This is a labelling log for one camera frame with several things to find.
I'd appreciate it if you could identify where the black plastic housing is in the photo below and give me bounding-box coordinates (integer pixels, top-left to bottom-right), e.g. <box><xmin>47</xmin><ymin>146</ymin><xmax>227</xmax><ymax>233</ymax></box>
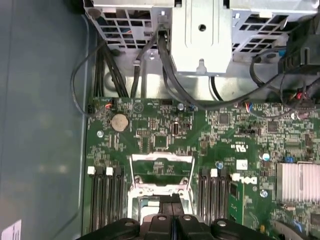
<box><xmin>276</xmin><ymin>14</ymin><xmax>320</xmax><ymax>76</ymax></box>

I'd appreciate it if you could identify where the green motherboard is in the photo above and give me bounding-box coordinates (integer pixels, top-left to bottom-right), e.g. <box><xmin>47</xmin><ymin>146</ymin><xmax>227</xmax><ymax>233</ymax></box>
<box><xmin>86</xmin><ymin>97</ymin><xmax>320</xmax><ymax>240</ymax></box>

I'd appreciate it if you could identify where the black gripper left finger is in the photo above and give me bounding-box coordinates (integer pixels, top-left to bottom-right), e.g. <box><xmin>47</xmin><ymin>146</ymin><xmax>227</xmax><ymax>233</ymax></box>
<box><xmin>81</xmin><ymin>194</ymin><xmax>174</xmax><ymax>240</ymax></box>

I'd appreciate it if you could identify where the silver chipset heatsink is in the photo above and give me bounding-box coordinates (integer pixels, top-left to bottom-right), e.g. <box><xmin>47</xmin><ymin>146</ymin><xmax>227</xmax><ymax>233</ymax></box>
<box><xmin>276</xmin><ymin>161</ymin><xmax>320</xmax><ymax>204</ymax></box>

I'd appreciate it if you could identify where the round coin battery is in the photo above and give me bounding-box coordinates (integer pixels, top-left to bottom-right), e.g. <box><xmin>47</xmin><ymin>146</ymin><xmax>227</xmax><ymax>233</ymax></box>
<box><xmin>111</xmin><ymin>113</ymin><xmax>130</xmax><ymax>132</ymax></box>

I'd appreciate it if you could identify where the thin black cable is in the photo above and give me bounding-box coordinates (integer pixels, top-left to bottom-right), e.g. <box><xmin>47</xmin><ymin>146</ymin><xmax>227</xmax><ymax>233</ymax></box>
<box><xmin>70</xmin><ymin>39</ymin><xmax>115</xmax><ymax>119</ymax></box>
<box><xmin>249</xmin><ymin>51</ymin><xmax>320</xmax><ymax>118</ymax></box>

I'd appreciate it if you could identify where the black cable bundle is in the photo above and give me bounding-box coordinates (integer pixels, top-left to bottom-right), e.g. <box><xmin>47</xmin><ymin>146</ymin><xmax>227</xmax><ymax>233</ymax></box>
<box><xmin>92</xmin><ymin>44</ymin><xmax>130</xmax><ymax>100</ymax></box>

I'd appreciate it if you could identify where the silver metal drive cage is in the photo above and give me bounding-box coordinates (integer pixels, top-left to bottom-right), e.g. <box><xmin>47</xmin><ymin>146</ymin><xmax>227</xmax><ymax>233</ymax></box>
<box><xmin>83</xmin><ymin>0</ymin><xmax>320</xmax><ymax>76</ymax></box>

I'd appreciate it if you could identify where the green RAM stick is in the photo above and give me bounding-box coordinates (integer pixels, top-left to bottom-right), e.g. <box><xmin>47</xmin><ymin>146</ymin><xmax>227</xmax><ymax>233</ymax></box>
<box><xmin>228</xmin><ymin>181</ymin><xmax>245</xmax><ymax>225</ymax></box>

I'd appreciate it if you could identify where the metal socket cover frame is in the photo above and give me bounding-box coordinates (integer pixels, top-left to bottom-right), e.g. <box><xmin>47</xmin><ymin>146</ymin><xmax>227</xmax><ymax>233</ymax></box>
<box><xmin>129</xmin><ymin>151</ymin><xmax>196</xmax><ymax>189</ymax></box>

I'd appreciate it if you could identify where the thick black cable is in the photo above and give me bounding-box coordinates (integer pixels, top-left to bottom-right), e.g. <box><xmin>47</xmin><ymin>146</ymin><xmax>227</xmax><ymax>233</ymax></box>
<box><xmin>157</xmin><ymin>29</ymin><xmax>283</xmax><ymax>107</ymax></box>

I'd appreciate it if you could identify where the thin metal locking lever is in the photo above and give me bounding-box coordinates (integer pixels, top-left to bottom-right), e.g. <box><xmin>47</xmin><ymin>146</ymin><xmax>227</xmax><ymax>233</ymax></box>
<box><xmin>189</xmin><ymin>156</ymin><xmax>197</xmax><ymax>188</ymax></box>

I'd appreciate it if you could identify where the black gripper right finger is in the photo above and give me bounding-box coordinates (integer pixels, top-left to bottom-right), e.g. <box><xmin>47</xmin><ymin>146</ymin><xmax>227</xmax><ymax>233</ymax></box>
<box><xmin>172</xmin><ymin>194</ymin><xmax>271</xmax><ymax>240</ymax></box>

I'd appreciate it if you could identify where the black open PC case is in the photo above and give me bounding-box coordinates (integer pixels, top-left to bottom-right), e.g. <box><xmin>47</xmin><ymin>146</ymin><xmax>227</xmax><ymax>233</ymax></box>
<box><xmin>0</xmin><ymin>0</ymin><xmax>320</xmax><ymax>240</ymax></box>

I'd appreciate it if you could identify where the flat black cable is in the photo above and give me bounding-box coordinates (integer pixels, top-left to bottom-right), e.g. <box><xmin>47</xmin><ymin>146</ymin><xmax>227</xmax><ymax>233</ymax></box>
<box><xmin>130</xmin><ymin>29</ymin><xmax>162</xmax><ymax>100</ymax></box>

